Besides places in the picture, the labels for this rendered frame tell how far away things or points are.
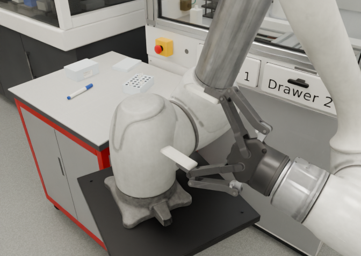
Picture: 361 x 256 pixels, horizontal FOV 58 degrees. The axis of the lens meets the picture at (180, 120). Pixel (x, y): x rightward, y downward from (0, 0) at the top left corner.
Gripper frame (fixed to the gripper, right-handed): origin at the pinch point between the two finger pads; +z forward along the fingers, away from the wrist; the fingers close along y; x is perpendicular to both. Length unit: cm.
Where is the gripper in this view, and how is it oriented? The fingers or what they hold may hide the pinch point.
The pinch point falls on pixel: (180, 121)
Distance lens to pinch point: 60.0
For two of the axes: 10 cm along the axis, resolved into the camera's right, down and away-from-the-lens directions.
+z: -8.0, -4.6, 3.9
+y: 3.2, -8.7, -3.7
